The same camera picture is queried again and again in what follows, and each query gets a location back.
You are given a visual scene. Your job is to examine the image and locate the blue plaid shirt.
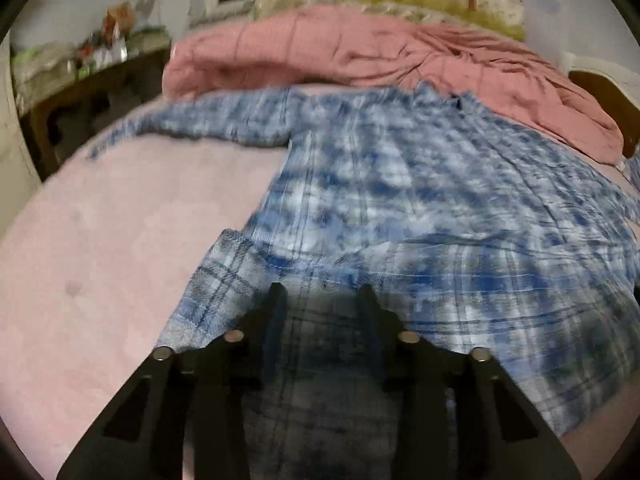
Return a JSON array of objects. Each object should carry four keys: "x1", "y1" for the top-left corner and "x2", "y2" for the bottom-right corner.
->
[{"x1": 87, "y1": 82, "x2": 640, "y2": 480}]

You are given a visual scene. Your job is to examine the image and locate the blue floral pillow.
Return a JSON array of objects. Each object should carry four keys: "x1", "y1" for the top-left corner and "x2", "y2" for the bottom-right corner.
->
[{"x1": 622, "y1": 157, "x2": 640, "y2": 196}]

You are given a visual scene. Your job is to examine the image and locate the bed with pink sheet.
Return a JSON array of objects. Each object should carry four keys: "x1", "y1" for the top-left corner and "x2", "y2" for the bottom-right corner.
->
[{"x1": 0, "y1": 80, "x2": 640, "y2": 480}]

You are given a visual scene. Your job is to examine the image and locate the white and brown headboard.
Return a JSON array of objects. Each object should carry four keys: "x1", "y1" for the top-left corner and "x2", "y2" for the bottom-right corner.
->
[{"x1": 565, "y1": 52, "x2": 640, "y2": 161}]

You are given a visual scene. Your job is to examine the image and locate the brown wooden desk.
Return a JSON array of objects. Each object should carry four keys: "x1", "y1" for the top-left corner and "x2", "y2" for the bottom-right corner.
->
[{"x1": 15, "y1": 47, "x2": 173, "y2": 181}]

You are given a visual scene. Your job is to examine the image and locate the pink checked quilt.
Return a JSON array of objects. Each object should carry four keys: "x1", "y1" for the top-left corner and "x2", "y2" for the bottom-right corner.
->
[{"x1": 162, "y1": 5, "x2": 626, "y2": 166}]

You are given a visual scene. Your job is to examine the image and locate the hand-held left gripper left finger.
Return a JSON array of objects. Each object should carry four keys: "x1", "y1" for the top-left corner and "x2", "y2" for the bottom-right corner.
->
[{"x1": 56, "y1": 282, "x2": 288, "y2": 480}]

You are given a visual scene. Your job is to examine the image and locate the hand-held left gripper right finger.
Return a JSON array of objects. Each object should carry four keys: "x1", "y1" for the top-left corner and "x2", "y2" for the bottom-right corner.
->
[{"x1": 356, "y1": 284, "x2": 583, "y2": 480}]

